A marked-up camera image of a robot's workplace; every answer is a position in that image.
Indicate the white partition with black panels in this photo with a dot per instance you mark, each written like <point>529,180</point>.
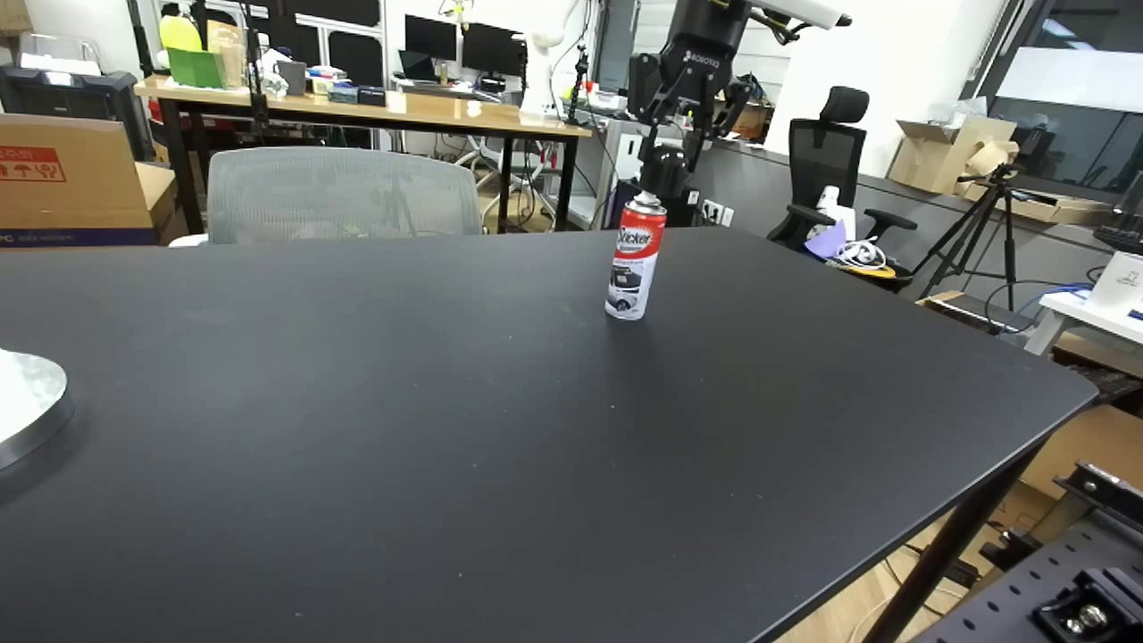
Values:
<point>354,59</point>

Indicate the black printer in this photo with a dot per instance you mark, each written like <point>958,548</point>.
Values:
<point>72,95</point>

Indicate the black computer monitor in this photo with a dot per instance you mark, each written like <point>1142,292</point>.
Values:
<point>495,51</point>
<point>430,38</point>

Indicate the white side table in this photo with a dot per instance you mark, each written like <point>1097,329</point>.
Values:
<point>1091,316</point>

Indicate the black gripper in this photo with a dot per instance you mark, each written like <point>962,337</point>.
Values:
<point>704,35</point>

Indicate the white patterned helmet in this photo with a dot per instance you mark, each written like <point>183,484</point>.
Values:
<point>867,255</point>

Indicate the white red spray can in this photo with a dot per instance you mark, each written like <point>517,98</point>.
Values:
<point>635,262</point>

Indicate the grey mesh chair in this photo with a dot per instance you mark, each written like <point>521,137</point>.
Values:
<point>342,197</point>

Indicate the cardboard box with red label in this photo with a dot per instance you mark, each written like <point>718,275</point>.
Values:
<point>72,180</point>

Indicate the green and yellow folders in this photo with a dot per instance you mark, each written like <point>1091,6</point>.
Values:
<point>196,67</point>

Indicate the open cardboard box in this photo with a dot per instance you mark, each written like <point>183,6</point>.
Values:
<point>948,156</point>

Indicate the white plastic bottle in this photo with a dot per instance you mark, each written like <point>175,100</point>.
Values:
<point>836,212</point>

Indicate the wooden desk with black legs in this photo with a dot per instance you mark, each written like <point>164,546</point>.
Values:
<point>396,109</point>

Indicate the black table leg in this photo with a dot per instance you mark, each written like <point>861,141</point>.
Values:
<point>948,548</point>

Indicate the black clamp with silver screws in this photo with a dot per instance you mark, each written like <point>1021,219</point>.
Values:
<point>1091,612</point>

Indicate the white plate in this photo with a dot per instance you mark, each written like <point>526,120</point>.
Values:
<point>24,399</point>

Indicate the black office chair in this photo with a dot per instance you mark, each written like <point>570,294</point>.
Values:
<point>827,148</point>

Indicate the purple cloth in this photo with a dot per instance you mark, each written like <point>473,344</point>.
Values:
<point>827,244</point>

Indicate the small cardboard box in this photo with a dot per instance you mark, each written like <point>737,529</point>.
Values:
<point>765,122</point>

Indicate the black tripod with camera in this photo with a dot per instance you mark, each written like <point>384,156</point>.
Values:
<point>1004,219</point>

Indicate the small white robot arm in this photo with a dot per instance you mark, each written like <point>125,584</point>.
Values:
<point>536,84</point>

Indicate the black perforated breadboard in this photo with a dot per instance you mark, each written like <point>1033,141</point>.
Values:
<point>1011,601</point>

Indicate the black metal rail bracket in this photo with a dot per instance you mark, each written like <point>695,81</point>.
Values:
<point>1108,491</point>

